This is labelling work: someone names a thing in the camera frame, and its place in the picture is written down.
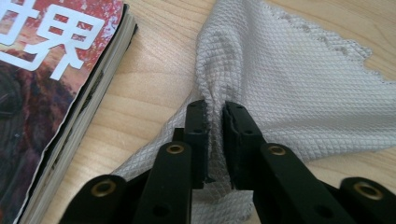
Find grey cleaning cloth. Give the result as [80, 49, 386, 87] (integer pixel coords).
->
[112, 0, 396, 224]

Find red cover magazine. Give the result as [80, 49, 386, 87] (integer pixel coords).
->
[0, 0, 138, 224]

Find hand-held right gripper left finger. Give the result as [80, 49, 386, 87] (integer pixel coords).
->
[183, 99, 210, 189]

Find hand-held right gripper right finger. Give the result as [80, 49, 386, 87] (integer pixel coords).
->
[221, 101, 268, 190]

